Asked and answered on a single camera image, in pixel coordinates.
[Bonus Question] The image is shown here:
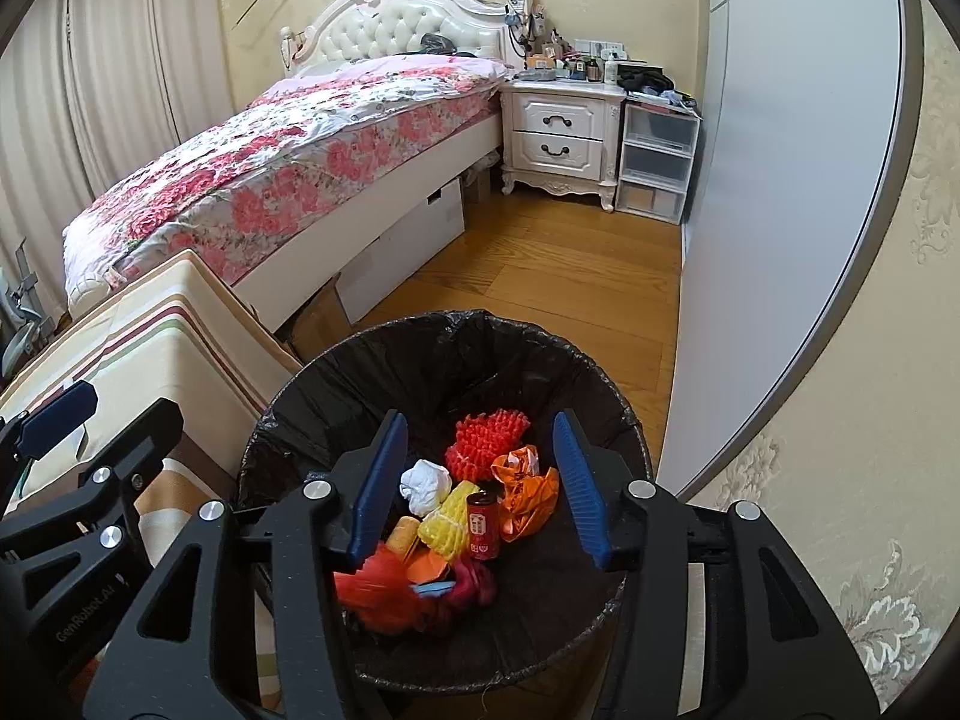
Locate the beige curtain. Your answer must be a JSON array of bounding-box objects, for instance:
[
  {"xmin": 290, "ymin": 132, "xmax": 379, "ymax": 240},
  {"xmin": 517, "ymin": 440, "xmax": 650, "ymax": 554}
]
[{"xmin": 0, "ymin": 0, "xmax": 237, "ymax": 316}]

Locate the clear plastic drawer unit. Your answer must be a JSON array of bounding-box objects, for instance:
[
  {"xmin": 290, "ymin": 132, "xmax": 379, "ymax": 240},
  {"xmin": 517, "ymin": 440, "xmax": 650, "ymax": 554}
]
[{"xmin": 615, "ymin": 97, "xmax": 702, "ymax": 226}]

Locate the black clothing bundle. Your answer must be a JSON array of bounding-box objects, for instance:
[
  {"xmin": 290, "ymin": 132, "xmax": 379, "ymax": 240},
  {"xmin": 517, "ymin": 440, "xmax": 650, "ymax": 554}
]
[{"xmin": 615, "ymin": 64, "xmax": 676, "ymax": 96}]

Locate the grey desk chair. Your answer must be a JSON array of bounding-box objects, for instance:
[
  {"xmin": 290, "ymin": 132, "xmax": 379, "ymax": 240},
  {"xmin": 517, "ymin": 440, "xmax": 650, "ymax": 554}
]
[{"xmin": 0, "ymin": 240, "xmax": 57, "ymax": 383}]

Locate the yellow-orange round scrap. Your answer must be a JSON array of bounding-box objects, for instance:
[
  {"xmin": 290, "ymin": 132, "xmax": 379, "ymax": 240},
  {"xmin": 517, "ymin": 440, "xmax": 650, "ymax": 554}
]
[{"xmin": 386, "ymin": 516, "xmax": 421, "ymax": 563}]

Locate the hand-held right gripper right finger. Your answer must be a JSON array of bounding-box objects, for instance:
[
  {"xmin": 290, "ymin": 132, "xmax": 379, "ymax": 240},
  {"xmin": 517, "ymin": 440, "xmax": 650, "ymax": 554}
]
[{"xmin": 552, "ymin": 409, "xmax": 880, "ymax": 720}]

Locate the orange plastic bag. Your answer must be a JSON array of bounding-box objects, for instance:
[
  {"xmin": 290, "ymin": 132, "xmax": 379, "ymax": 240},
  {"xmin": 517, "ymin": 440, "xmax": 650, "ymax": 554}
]
[{"xmin": 491, "ymin": 446, "xmax": 562, "ymax": 541}]

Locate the red foam fruit net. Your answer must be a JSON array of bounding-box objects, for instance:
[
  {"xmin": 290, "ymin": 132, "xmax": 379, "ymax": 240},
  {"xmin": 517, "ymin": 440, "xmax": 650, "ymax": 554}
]
[{"xmin": 445, "ymin": 409, "xmax": 531, "ymax": 481}]

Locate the white bed with tufted headboard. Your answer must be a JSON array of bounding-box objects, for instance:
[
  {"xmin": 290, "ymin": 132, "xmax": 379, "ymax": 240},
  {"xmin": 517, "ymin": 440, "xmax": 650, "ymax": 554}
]
[{"xmin": 64, "ymin": 0, "xmax": 526, "ymax": 331}]

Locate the black lined trash bin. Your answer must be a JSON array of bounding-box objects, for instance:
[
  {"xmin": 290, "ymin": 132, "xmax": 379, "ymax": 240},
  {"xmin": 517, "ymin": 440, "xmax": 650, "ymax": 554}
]
[{"xmin": 236, "ymin": 309, "xmax": 653, "ymax": 695}]

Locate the red can with black cap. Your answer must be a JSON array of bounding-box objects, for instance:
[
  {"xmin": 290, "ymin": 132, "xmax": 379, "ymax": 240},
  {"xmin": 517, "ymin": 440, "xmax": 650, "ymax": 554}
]
[{"xmin": 465, "ymin": 491, "xmax": 502, "ymax": 562}]

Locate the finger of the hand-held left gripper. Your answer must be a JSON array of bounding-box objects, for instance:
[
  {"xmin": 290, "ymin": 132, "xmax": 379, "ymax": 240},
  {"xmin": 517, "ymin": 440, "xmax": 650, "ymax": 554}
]
[
  {"xmin": 0, "ymin": 380, "xmax": 100, "ymax": 478},
  {"xmin": 0, "ymin": 397, "xmax": 185, "ymax": 587}
]

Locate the yellow foam fruit net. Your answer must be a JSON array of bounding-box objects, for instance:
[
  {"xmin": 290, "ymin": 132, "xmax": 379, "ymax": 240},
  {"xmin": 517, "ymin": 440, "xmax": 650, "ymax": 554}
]
[{"xmin": 417, "ymin": 480, "xmax": 481, "ymax": 560}]

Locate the pink floral blanket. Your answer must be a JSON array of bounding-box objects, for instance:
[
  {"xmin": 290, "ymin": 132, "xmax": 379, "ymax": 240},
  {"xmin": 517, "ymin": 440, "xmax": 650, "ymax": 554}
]
[{"xmin": 64, "ymin": 54, "xmax": 509, "ymax": 297}]

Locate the orange scrap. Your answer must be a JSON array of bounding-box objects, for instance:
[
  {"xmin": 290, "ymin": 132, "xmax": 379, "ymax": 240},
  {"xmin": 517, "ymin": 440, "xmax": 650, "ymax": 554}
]
[{"xmin": 407, "ymin": 549, "xmax": 458, "ymax": 584}]

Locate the white wardrobe door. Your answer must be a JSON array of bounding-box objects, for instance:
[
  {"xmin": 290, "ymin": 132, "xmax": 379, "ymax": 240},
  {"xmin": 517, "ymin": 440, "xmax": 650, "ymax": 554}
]
[{"xmin": 660, "ymin": 0, "xmax": 923, "ymax": 503}]

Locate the cluster of small bottles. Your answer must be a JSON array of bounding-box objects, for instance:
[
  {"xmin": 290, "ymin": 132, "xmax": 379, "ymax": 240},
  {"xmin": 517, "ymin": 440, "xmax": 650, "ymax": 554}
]
[{"xmin": 514, "ymin": 15, "xmax": 631, "ymax": 87}]

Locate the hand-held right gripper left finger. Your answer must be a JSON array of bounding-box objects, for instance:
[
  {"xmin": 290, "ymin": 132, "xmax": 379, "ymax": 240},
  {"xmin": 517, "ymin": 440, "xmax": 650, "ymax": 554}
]
[{"xmin": 82, "ymin": 409, "xmax": 410, "ymax": 720}]

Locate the white two-drawer nightstand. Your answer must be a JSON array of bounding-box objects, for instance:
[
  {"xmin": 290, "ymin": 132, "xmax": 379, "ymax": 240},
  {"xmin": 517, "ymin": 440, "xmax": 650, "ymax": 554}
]
[{"xmin": 499, "ymin": 79, "xmax": 627, "ymax": 212}]

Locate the white storage box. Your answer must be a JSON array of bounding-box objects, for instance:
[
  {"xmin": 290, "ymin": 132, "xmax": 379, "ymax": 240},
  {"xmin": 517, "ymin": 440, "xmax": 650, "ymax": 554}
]
[{"xmin": 334, "ymin": 180, "xmax": 466, "ymax": 327}]

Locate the red plastic bag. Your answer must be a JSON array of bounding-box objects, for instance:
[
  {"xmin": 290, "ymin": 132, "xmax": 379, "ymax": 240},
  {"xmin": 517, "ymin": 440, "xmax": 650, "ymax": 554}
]
[{"xmin": 334, "ymin": 544, "xmax": 500, "ymax": 635}]

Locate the crumpled white tissue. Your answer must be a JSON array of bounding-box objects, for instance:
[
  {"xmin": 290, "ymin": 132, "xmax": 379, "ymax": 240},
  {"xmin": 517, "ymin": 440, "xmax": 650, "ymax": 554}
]
[{"xmin": 400, "ymin": 460, "xmax": 453, "ymax": 517}]

